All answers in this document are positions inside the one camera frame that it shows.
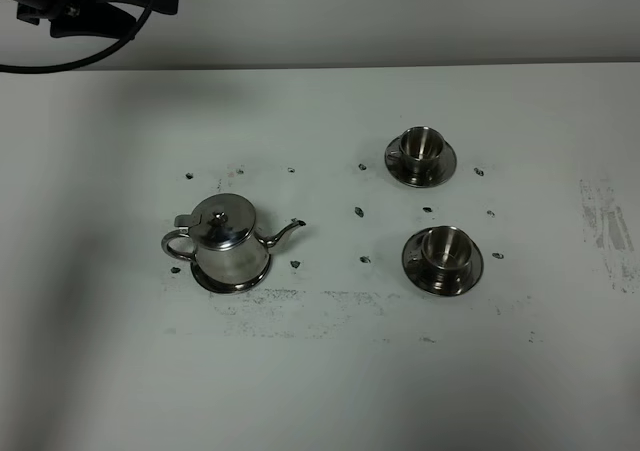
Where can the stainless steel saucer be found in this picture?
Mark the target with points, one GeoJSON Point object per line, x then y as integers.
{"type": "Point", "coordinates": [454, 287]}
{"type": "Point", "coordinates": [443, 171]}

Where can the near stainless steel saucer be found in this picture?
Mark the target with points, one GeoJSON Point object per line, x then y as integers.
{"type": "Point", "coordinates": [454, 287]}

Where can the stainless steel teapot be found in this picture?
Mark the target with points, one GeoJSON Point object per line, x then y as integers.
{"type": "Point", "coordinates": [221, 235]}

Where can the steel teapot saucer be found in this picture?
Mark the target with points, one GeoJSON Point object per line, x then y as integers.
{"type": "Point", "coordinates": [218, 287]}

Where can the near stainless steel teacup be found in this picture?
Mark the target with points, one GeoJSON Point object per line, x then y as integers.
{"type": "Point", "coordinates": [441, 253]}

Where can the far stainless steel teacup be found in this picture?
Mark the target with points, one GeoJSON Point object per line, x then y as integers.
{"type": "Point", "coordinates": [416, 152]}

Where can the far stainless steel saucer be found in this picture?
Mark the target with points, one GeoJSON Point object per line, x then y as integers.
{"type": "Point", "coordinates": [443, 171]}

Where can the stainless steel teacup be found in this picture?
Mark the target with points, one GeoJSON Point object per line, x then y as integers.
{"type": "Point", "coordinates": [416, 152]}
{"type": "Point", "coordinates": [441, 253]}

